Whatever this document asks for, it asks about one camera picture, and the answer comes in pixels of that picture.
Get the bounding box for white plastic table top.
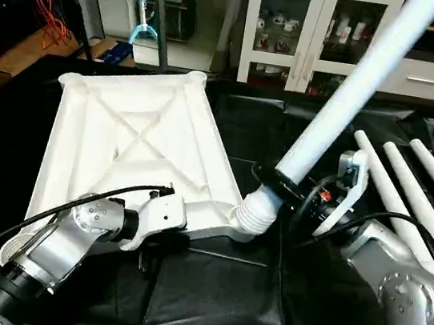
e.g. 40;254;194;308
0;47;293;304

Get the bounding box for black mat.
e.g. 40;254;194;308
0;47;434;325

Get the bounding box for white glass-door cabinet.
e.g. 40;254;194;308
235;0;407;106

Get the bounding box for blue box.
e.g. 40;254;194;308
98;37;138;68

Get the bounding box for dark metal stand pole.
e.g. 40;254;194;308
137;0;183;74

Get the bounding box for red cables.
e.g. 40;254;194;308
14;0;81;54

